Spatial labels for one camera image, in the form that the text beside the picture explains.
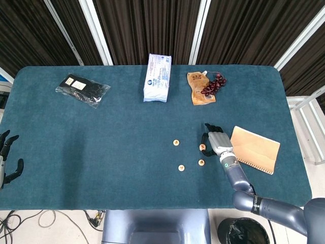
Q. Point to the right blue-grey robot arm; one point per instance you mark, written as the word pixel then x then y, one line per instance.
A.
pixel 236 175

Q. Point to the black trash bin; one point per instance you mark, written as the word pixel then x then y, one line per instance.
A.
pixel 241 233

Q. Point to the purple grape bunch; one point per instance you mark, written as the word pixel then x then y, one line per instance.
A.
pixel 214 85

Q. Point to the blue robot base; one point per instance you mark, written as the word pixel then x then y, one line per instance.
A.
pixel 155 226

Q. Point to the teal table cloth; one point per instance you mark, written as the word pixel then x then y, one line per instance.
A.
pixel 127 152

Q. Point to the white metal rack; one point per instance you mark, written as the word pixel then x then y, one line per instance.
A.
pixel 295 100

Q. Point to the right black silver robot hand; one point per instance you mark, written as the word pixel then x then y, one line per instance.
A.
pixel 221 141

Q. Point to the round wooden chess piece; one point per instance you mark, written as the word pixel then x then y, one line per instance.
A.
pixel 201 162
pixel 176 142
pixel 181 168
pixel 202 147

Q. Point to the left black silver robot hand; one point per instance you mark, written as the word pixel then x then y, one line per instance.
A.
pixel 6 147

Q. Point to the white blue side panel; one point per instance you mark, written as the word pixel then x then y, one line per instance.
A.
pixel 5 77

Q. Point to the brown spiral notebook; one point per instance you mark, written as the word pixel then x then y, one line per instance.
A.
pixel 254 150

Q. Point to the white frame post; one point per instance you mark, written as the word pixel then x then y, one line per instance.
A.
pixel 299 42
pixel 200 30
pixel 97 30
pixel 63 30

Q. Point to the orange spout pouch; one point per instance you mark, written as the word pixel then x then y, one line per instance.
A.
pixel 198 86

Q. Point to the white blue tissue pack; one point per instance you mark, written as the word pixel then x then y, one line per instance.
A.
pixel 157 81

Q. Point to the dark brown pleated curtain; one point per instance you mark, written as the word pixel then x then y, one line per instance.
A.
pixel 152 25

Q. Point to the black garment in plastic bag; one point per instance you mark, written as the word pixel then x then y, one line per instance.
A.
pixel 86 90

